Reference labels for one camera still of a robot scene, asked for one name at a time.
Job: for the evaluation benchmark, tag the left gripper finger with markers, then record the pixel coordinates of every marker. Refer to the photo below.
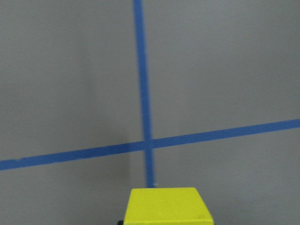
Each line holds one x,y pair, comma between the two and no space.
120,222

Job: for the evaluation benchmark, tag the yellow block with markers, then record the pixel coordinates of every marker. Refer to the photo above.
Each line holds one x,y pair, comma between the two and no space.
166,206

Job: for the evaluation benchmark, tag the brown paper table cover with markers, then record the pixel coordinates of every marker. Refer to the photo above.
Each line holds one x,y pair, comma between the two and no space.
98,97

